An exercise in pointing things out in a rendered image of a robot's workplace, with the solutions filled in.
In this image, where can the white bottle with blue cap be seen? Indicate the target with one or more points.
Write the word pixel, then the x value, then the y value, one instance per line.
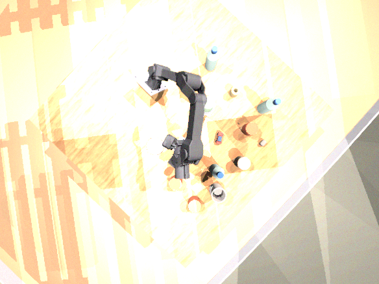
pixel 212 58

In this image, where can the white round dish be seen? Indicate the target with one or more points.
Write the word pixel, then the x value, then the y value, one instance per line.
pixel 154 146

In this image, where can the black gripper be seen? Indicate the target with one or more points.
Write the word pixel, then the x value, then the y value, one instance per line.
pixel 170 142

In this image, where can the red toy car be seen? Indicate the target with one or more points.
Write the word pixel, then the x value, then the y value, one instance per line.
pixel 219 137

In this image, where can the white balance beam with end pans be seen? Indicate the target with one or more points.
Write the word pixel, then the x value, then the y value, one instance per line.
pixel 205 113

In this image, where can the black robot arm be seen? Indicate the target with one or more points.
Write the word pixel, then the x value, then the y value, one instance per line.
pixel 190 150

